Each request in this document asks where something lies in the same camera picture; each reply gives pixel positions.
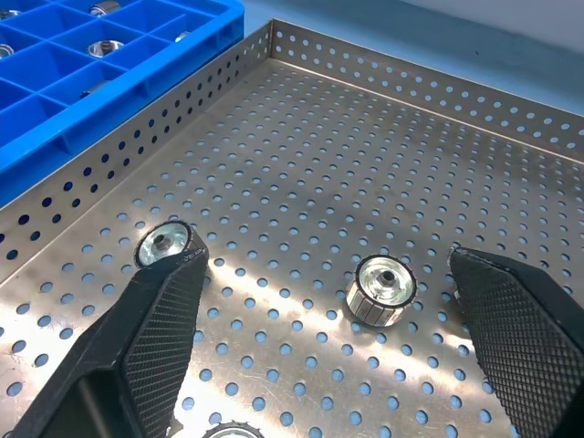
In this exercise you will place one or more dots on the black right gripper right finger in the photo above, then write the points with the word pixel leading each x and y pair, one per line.
pixel 524 328

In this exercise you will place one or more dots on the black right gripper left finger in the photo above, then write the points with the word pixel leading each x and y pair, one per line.
pixel 150 328

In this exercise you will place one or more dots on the blue compartment tray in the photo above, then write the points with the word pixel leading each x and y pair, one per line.
pixel 27 150

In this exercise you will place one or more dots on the perforated metal tray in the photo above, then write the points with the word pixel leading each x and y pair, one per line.
pixel 319 159

